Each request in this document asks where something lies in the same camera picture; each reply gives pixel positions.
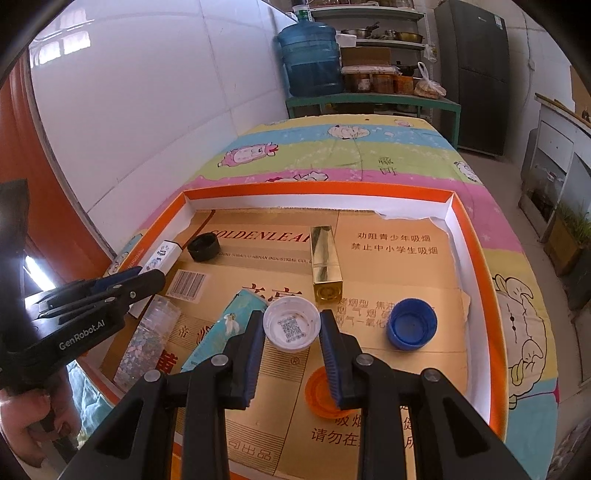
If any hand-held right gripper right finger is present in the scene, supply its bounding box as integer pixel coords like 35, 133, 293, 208
318, 309, 504, 480

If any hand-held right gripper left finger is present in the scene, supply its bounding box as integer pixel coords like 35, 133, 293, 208
83, 310, 267, 480

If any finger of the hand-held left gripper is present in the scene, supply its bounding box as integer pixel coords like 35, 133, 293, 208
41, 265, 145, 311
39, 270, 167, 324

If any white patterned box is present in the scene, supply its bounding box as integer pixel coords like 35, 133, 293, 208
127, 240, 181, 318

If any teal flower print box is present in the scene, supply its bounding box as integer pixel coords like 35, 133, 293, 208
180, 288, 269, 374

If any glittery transparent box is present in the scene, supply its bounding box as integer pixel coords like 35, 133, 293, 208
113, 295, 182, 393

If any white bottle cap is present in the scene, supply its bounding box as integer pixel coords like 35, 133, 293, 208
263, 298, 321, 354

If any black bottle cap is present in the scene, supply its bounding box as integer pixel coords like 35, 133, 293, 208
187, 234, 221, 262

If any blue bottle cap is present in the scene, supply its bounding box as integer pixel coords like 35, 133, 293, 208
386, 298, 438, 350

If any shiny gold box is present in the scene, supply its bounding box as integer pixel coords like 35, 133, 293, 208
310, 225, 345, 305

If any orange rimmed cardboard tray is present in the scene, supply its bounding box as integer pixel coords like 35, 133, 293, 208
81, 178, 511, 480

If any person's left hand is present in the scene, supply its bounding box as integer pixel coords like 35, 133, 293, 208
0, 364, 77, 467

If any orange bottle cap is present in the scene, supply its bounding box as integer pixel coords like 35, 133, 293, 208
305, 367, 365, 418

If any red wooden door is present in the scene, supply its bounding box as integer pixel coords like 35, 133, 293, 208
0, 60, 116, 296

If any colourful cartoon sheep blanket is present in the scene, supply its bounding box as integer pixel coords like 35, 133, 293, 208
69, 113, 559, 480

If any wooden crate with plants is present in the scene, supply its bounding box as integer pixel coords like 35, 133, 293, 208
545, 203, 591, 278

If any blue water jug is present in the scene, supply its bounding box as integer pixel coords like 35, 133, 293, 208
277, 22, 345, 97

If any white plastic bag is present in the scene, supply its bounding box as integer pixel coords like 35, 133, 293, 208
413, 62, 448, 99

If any brown cardboard box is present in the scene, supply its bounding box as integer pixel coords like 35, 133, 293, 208
340, 46, 392, 66

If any grey cabinet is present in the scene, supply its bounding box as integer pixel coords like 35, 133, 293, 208
522, 92, 591, 241

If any dark grey refrigerator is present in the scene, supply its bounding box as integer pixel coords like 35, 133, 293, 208
434, 0, 509, 158

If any metal pot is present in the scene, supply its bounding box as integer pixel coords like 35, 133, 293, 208
342, 23, 382, 40

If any grey storage shelf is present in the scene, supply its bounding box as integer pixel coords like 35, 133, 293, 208
307, 0, 437, 116

